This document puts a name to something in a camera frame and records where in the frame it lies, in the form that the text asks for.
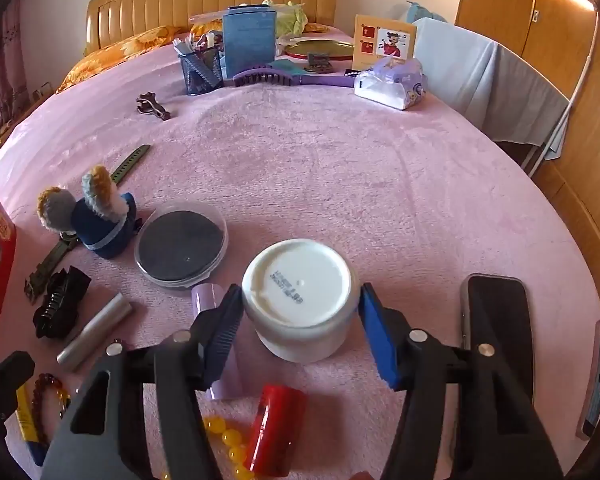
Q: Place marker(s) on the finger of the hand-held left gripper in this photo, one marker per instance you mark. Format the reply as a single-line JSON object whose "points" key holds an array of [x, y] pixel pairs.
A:
{"points": [[5, 380]]}

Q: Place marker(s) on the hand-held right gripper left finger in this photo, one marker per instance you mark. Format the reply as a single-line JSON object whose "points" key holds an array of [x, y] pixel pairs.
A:
{"points": [[225, 325]]}

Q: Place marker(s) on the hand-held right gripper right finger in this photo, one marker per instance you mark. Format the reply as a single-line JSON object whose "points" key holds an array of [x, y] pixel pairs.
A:
{"points": [[380, 340]]}

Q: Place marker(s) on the yellow and blue packet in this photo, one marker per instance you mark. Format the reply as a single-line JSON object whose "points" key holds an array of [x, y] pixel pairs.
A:
{"points": [[27, 420]]}

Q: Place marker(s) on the white ceramic cup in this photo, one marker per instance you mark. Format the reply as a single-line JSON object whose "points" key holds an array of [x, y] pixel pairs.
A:
{"points": [[300, 280]]}

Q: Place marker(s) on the clear round container black pad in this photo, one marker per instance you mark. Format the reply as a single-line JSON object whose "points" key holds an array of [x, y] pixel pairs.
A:
{"points": [[180, 245]]}

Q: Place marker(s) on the silver metal tube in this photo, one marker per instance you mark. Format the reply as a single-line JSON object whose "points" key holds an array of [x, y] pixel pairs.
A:
{"points": [[95, 330]]}

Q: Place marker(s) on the blue plush toy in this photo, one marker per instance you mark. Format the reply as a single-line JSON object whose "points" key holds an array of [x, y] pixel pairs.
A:
{"points": [[105, 230]]}

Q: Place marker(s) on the lavender tube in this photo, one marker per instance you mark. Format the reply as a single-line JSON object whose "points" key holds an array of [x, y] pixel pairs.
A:
{"points": [[205, 297]]}

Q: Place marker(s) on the black hair claw clip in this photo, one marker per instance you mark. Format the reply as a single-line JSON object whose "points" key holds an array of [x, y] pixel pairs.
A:
{"points": [[60, 300]]}

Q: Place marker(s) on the red cylinder case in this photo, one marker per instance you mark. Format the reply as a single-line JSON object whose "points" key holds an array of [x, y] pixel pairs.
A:
{"points": [[275, 430]]}

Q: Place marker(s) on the black smartphone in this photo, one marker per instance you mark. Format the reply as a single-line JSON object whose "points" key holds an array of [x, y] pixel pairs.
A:
{"points": [[500, 305]]}

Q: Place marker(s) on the smartphone with light case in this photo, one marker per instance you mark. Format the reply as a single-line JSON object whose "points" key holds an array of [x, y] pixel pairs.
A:
{"points": [[597, 385]]}

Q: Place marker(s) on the brown hair clip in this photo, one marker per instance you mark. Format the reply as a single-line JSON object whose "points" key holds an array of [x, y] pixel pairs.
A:
{"points": [[152, 105]]}

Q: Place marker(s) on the purple comb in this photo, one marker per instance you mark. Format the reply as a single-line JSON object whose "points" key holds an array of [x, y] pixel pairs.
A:
{"points": [[260, 76]]}

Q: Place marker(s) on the blue mesh pen holder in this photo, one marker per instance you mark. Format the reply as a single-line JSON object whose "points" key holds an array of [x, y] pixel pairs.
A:
{"points": [[200, 72]]}

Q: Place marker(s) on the tissue pack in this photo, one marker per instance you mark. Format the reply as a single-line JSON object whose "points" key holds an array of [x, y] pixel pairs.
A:
{"points": [[390, 85]]}

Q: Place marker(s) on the teal comb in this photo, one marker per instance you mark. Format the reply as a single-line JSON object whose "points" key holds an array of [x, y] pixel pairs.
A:
{"points": [[287, 65]]}

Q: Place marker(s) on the small dark ornate box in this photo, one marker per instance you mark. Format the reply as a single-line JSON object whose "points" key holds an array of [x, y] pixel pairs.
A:
{"points": [[320, 62]]}

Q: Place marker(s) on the light blue cloth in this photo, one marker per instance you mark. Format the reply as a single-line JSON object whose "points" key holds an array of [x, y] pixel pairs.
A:
{"points": [[470, 75]]}

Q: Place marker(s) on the bundle of pens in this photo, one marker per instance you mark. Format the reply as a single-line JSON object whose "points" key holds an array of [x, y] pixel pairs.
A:
{"points": [[200, 42]]}

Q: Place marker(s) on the blue box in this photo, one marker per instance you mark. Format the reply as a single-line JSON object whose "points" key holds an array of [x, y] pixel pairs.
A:
{"points": [[250, 40]]}

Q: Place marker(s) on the gold round tin lid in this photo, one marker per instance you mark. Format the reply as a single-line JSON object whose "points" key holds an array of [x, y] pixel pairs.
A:
{"points": [[305, 49]]}

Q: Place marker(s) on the wooden nightstand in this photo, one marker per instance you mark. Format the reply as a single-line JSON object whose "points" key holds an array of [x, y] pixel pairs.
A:
{"points": [[40, 91]]}

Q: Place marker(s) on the yellow card box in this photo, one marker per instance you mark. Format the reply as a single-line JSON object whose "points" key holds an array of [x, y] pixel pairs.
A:
{"points": [[370, 35]]}

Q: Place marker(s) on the green plush toy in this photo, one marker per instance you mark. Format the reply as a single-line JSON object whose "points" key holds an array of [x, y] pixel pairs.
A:
{"points": [[292, 15]]}

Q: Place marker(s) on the purple patterned curtain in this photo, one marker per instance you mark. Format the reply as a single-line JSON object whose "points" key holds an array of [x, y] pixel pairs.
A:
{"points": [[0, 60]]}

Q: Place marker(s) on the light blue bag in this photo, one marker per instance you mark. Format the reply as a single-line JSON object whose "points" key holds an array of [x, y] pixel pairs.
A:
{"points": [[425, 10]]}

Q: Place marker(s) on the wooden wardrobe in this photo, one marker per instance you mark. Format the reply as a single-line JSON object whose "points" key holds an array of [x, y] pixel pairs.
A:
{"points": [[510, 5]]}

